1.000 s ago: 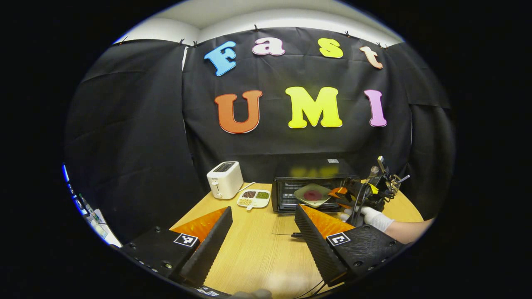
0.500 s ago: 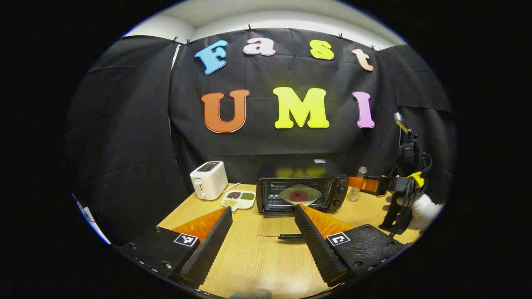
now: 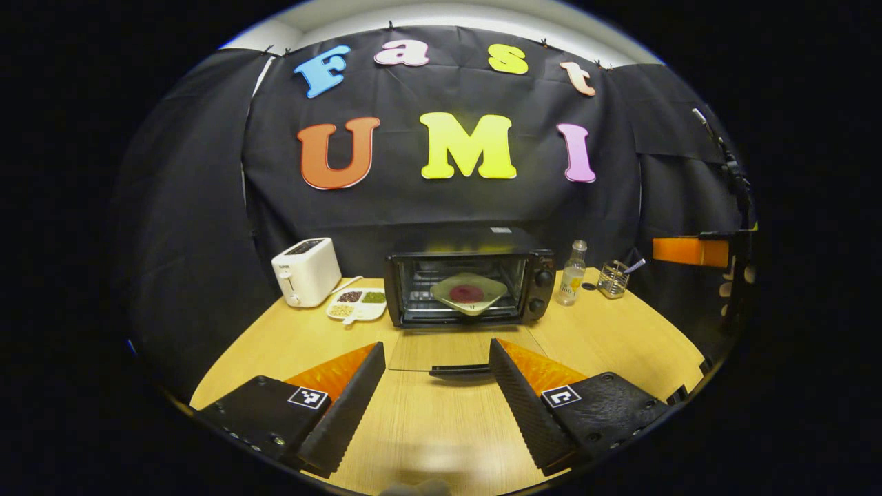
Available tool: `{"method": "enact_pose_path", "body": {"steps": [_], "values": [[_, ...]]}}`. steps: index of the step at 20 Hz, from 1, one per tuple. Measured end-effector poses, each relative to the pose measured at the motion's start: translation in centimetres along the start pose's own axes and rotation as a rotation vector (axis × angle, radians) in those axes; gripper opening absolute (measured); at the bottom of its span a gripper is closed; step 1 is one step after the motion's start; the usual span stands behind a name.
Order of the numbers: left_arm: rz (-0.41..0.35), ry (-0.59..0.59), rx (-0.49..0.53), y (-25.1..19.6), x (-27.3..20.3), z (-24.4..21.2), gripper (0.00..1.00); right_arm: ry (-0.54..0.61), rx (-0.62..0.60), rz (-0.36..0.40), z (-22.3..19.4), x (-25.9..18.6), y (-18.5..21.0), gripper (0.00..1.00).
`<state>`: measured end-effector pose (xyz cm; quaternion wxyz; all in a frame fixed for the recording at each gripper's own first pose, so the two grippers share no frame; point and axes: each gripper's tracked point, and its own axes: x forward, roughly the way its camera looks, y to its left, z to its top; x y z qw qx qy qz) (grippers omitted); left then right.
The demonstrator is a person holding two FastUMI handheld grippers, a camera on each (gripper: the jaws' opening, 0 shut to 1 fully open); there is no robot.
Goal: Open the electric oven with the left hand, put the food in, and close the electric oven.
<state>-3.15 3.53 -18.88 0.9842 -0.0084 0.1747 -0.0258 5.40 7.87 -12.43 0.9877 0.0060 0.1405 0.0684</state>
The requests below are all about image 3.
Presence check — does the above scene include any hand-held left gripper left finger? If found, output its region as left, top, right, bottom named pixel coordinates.
left=195, top=341, right=387, bottom=478

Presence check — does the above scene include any black cable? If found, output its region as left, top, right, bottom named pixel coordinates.
left=693, top=107, right=755, bottom=231

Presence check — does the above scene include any metal wire holder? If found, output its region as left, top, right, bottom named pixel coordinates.
left=597, top=260, right=629, bottom=299

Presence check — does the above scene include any black electric oven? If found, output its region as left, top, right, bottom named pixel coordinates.
left=384, top=227, right=556, bottom=380

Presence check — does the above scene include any white divided dish with beans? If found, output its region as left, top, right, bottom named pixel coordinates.
left=325, top=286, right=388, bottom=326

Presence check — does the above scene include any clear glass bottle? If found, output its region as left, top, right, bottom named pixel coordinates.
left=557, top=240, right=588, bottom=307

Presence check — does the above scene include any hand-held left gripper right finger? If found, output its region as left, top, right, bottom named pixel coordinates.
left=487, top=338, right=671, bottom=477

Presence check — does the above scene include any white square plate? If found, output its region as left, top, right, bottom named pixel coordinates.
left=431, top=272, right=509, bottom=316

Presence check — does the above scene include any white toaster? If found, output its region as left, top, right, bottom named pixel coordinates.
left=271, top=238, right=343, bottom=308

